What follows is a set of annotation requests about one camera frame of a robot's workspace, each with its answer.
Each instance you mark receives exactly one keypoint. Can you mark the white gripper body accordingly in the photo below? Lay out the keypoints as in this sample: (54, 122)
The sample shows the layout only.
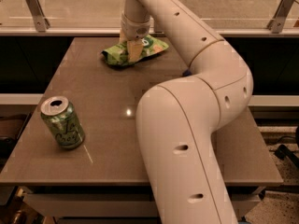
(135, 29)

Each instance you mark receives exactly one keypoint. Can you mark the green rice chip bag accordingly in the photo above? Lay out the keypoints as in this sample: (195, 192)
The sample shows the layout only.
(118, 55)

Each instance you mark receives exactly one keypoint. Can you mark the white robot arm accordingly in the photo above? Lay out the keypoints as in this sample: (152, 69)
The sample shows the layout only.
(175, 119)

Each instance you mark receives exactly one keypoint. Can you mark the green soda can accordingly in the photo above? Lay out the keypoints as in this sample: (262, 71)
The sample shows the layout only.
(60, 116)

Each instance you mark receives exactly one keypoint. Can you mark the blue snack bar wrapper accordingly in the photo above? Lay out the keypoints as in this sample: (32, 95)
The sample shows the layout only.
(186, 73)

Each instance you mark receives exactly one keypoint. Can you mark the glass railing panel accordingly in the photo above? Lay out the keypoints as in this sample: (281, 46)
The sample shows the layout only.
(219, 14)

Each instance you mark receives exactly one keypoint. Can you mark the left metal railing bracket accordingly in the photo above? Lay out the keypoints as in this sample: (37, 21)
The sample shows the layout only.
(41, 23)

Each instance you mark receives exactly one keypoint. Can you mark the metal railing bracket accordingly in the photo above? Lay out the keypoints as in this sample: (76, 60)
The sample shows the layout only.
(41, 23)
(276, 24)

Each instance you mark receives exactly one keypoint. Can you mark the right metal railing bracket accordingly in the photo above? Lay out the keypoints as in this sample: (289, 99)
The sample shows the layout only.
(276, 24)

